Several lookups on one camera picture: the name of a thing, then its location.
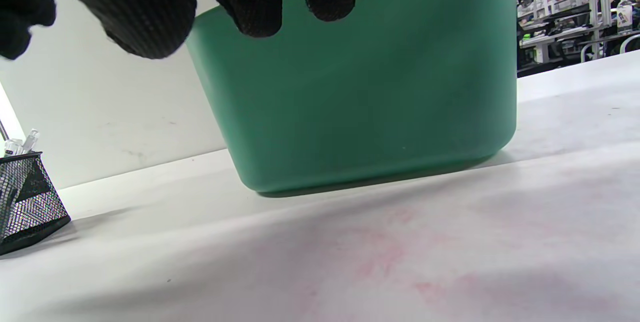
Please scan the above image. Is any green plastic bin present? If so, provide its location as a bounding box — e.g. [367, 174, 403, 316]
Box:
[185, 0, 518, 198]

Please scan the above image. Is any white partition board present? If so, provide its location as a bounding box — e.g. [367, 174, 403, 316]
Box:
[0, 0, 296, 190]

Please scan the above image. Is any black mesh pen holder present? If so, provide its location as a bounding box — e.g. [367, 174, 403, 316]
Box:
[0, 151, 72, 256]

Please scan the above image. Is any white metal workbench frame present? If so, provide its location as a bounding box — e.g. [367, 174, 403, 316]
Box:
[517, 0, 640, 77]

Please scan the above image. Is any person's right hand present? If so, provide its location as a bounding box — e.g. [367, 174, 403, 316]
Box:
[0, 0, 408, 60]

